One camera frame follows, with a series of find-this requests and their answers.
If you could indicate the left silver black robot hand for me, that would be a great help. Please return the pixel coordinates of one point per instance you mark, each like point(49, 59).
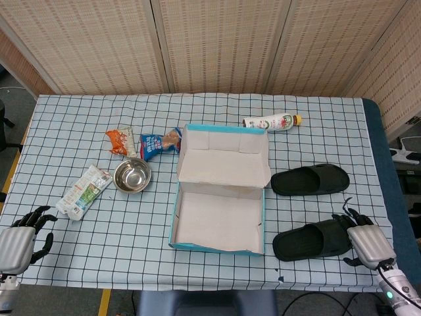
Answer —
point(16, 243)

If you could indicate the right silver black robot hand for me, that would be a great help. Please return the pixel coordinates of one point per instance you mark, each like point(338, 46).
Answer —
point(368, 243)

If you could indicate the black rubber slipper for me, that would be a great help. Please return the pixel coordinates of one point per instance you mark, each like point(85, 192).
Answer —
point(296, 182)
point(302, 243)

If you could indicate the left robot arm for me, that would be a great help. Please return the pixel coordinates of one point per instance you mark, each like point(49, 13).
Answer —
point(6, 293)

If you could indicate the blue cardboard shoe box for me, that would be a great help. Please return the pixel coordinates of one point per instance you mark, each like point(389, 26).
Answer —
point(220, 164)

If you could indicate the black equipment box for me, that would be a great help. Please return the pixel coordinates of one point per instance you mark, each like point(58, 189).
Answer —
point(411, 182)

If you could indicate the blue padded table edge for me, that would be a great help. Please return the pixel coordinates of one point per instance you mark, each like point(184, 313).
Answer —
point(385, 164)

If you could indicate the blue checkered tablecloth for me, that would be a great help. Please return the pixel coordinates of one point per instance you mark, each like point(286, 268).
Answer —
point(98, 247)

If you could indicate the white green food package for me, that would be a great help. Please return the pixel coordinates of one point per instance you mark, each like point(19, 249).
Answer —
point(84, 192)

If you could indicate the white plastic stand base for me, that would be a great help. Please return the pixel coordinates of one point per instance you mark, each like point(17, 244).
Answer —
point(406, 153)

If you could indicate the black stand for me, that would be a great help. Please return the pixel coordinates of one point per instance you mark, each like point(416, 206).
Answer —
point(2, 131)

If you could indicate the stainless steel bowl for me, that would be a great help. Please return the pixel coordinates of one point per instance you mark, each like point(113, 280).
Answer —
point(132, 176)

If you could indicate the orange white snack bag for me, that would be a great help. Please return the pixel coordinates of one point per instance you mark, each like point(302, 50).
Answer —
point(120, 141)

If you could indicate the white bottle yellow cap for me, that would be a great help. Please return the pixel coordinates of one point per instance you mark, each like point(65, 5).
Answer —
point(276, 122)

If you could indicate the blue snack bag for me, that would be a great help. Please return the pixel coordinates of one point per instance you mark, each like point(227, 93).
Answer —
point(153, 145)

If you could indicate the blue chair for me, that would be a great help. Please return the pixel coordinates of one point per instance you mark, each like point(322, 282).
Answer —
point(204, 304)

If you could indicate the woven bamboo folding screen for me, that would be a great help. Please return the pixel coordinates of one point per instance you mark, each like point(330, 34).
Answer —
point(230, 49)

